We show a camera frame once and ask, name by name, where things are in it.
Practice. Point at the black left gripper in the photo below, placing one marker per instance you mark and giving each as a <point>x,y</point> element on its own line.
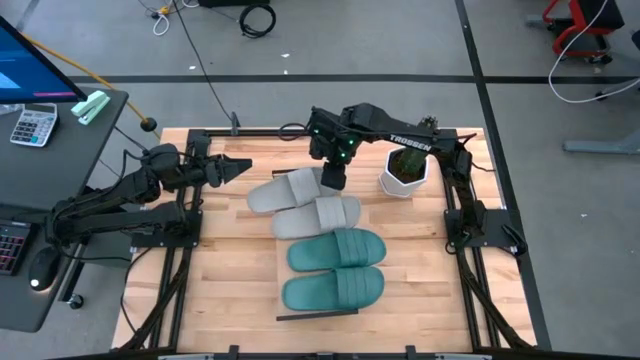
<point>211,170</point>

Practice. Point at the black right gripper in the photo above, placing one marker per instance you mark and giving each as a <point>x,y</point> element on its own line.
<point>332,137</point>

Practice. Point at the grey rubber slide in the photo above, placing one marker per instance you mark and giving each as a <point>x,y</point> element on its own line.
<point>285,192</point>
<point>320,217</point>

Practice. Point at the green rubber slide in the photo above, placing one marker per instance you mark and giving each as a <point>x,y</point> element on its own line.
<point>330,290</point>
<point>335,250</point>

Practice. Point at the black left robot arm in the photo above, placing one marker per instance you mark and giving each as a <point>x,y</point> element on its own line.
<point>125,220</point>

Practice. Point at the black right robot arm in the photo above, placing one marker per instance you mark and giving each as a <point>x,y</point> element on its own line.
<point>415,142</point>

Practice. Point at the white plant pot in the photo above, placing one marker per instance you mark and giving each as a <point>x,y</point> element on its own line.
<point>400,187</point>

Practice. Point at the green cactus plant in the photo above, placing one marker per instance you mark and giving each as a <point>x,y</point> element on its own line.
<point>412,162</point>

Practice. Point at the mint green stapler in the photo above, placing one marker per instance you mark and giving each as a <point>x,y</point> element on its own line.
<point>90,107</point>

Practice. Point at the black box on floor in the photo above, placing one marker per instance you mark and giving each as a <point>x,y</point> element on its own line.
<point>232,2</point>

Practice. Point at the black desk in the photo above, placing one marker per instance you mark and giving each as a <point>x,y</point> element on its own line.
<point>50,170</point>

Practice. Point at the grey desk calculator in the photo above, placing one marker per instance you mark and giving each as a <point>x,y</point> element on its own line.
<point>34,125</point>

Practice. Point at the black desk caster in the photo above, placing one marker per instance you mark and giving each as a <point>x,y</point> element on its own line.
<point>75,301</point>

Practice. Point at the black computer mouse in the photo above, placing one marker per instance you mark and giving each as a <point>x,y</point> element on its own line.
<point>45,269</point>

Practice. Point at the computer monitor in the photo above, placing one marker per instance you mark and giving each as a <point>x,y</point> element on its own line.
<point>30,70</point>

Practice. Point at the black keyboard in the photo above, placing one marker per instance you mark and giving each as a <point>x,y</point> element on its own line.
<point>12,247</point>

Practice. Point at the grey table foot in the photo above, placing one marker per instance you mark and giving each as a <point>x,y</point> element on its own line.
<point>600,146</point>

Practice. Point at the red and black cart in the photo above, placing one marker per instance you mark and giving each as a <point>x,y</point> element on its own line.
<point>600,15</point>

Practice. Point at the black aluminium rig frame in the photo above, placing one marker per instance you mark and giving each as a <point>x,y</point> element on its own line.
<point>260,132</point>

